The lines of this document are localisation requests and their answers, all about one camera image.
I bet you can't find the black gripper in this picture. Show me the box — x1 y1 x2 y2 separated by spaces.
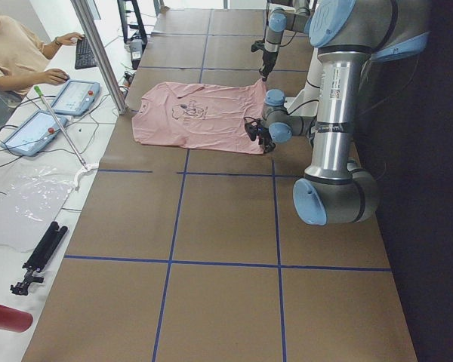
259 50 277 77
258 136 276 152

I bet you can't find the pink printed t-shirt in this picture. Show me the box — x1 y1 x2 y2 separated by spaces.
131 80 267 155

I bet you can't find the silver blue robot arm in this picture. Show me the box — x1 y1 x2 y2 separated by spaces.
245 1 431 225
251 1 316 81

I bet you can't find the person left hand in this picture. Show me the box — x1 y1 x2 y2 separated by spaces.
56 32 84 46

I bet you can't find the person right hand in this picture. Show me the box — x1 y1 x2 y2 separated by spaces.
42 69 68 85

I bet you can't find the white plastic hook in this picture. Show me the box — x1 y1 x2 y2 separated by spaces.
73 163 99 191

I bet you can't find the black keyboard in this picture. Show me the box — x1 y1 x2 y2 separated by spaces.
74 37 97 69

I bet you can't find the far blue teach pendant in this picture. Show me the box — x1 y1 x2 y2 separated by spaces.
51 79 100 116

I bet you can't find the blue teach pendant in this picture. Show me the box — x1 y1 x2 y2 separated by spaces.
1 110 61 156
51 79 100 116

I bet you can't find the metal stick with green tip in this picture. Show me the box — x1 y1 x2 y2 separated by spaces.
33 85 88 171

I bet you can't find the black folded tripod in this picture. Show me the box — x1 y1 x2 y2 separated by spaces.
10 221 68 296

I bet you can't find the near blue teach pendant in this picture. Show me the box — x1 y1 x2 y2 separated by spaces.
1 110 61 156

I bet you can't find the clear plastic bag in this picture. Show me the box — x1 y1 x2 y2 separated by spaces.
0 164 74 252

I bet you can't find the seated person beige shirt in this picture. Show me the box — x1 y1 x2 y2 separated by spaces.
0 16 65 98

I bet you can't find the red water bottle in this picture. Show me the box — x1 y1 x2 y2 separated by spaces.
0 305 33 333

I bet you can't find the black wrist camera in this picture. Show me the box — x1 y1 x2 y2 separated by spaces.
251 40 264 53
244 116 263 141

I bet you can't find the aluminium frame post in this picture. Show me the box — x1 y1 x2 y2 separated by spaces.
71 0 127 115

